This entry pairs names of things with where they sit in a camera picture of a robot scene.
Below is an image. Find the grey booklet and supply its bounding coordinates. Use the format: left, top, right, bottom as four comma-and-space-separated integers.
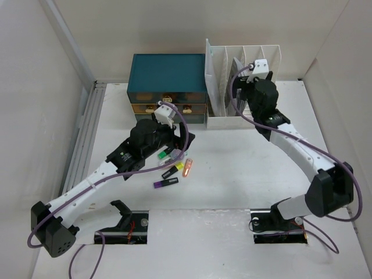
224, 57, 247, 116

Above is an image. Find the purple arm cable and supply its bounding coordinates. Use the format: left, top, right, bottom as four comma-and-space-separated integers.
226, 64, 363, 255
27, 101, 189, 279

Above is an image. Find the white file rack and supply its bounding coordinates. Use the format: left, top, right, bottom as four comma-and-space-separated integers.
205, 40, 281, 130

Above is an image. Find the yellow cap black highlighter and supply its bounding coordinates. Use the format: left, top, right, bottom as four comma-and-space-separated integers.
162, 162, 184, 180

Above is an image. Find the green cap black highlighter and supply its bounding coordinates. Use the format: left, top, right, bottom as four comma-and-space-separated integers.
158, 147, 173, 159

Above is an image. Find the teal drawer organizer cabinet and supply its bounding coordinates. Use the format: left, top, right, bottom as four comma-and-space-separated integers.
127, 53, 208, 115

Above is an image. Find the clear paper clip jar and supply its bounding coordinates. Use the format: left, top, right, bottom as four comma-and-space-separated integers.
170, 149, 181, 160

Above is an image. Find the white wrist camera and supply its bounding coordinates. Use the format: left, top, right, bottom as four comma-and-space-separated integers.
249, 59, 269, 79
154, 102, 178, 128

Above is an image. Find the aluminium frame rail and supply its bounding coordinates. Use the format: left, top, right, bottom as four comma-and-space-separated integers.
40, 1, 105, 195

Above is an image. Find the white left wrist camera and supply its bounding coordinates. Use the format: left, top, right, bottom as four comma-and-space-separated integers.
154, 102, 178, 128

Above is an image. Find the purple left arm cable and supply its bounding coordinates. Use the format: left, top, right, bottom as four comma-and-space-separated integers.
27, 101, 189, 279

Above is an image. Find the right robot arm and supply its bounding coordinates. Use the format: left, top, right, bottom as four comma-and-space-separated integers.
229, 74, 360, 229

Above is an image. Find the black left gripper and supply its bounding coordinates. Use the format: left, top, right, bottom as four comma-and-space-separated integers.
142, 113, 194, 159

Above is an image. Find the bottom dark drawer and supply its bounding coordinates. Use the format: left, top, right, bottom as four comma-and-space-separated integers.
134, 114, 205, 124

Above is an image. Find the middle right amber drawer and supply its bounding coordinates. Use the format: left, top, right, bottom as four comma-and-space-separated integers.
172, 103, 206, 115

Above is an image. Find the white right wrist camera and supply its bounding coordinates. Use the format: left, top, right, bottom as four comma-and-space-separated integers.
249, 59, 269, 79

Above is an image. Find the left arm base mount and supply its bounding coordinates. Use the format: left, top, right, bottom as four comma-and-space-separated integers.
100, 200, 149, 245

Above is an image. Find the middle left amber drawer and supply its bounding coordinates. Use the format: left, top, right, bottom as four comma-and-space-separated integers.
131, 103, 160, 115

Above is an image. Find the purple cap black highlighter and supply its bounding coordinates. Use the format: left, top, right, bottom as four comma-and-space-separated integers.
153, 177, 179, 189

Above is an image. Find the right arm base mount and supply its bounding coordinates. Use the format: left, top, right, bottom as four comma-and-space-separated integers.
249, 209, 307, 244

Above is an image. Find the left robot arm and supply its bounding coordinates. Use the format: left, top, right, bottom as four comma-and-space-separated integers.
27, 119, 195, 258

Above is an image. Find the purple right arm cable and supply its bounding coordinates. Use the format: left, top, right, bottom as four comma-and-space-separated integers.
226, 64, 363, 255

